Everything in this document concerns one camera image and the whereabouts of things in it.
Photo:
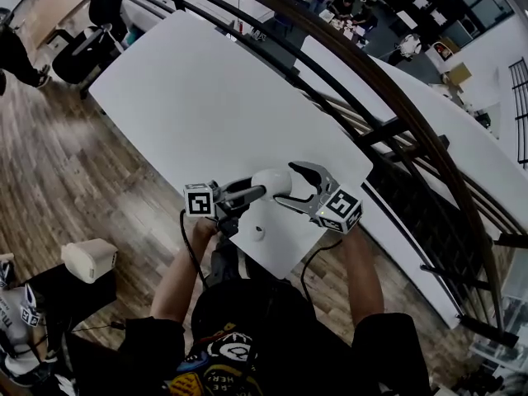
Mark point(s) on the black office chair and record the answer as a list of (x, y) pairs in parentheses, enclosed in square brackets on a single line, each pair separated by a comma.
[(103, 2)]

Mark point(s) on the person's left hand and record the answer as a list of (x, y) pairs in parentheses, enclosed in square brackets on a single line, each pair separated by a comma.
[(205, 226)]

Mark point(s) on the person's leg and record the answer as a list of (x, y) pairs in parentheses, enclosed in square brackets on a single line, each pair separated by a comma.
[(224, 262)]

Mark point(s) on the white printed bag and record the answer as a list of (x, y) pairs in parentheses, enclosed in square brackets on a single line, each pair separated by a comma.
[(14, 328)]

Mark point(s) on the person's right forearm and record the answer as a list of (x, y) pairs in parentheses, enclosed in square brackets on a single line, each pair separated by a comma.
[(363, 279)]

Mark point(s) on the black stool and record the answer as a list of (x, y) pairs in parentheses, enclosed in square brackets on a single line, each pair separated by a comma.
[(74, 301)]

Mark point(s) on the light wooden cabinet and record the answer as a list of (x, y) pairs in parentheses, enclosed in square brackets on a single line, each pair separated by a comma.
[(57, 6)]

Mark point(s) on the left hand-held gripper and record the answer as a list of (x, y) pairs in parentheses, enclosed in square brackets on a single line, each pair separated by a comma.
[(199, 200)]

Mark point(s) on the small white round object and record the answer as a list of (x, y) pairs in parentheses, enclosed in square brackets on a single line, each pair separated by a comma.
[(258, 232)]

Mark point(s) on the idle hand-held gripper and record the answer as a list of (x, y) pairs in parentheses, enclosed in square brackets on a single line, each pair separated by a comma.
[(29, 309)]

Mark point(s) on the beige box device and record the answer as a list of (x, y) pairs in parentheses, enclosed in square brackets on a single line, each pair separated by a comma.
[(88, 260)]

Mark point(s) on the person's black printed shirt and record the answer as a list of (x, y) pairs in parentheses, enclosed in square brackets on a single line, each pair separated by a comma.
[(288, 336)]

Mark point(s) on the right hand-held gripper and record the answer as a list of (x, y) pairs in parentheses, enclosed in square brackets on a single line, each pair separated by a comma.
[(340, 208)]

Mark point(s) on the cardboard box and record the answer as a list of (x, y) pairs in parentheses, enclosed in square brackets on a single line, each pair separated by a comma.
[(458, 74)]

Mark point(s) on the dark curved railing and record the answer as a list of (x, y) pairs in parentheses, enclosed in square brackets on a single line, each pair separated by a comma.
[(412, 114)]

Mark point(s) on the person's left forearm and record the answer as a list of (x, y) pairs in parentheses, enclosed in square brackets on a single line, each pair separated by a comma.
[(177, 279)]

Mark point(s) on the white cup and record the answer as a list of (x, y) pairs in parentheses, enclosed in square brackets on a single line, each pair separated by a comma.
[(274, 180)]

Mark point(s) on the small red bottle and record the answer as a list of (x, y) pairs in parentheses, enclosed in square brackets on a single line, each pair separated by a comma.
[(239, 25)]

